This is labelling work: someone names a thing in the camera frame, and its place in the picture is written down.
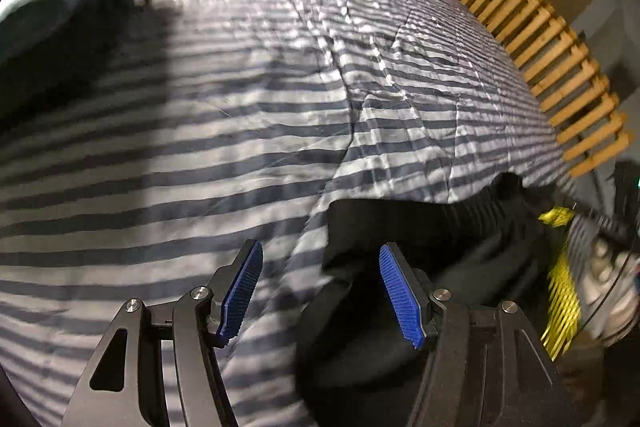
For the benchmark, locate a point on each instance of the grey striped bedsheet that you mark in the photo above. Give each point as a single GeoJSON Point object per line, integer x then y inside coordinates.
{"type": "Point", "coordinates": [200, 132]}

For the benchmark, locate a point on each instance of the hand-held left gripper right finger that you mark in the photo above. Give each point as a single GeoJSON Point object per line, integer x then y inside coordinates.
{"type": "Point", "coordinates": [400, 297]}

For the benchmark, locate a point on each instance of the black pants with yellow stripes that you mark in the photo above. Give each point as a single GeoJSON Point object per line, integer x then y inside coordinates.
{"type": "Point", "coordinates": [450, 237]}

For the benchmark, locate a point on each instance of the yellow wooden slatted rail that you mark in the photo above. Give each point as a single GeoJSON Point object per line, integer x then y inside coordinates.
{"type": "Point", "coordinates": [550, 52]}

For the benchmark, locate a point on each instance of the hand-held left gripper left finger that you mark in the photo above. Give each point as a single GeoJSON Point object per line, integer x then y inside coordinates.
{"type": "Point", "coordinates": [242, 292]}

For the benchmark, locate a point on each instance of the person's right hand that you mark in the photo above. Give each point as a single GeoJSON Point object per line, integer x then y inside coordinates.
{"type": "Point", "coordinates": [612, 282]}

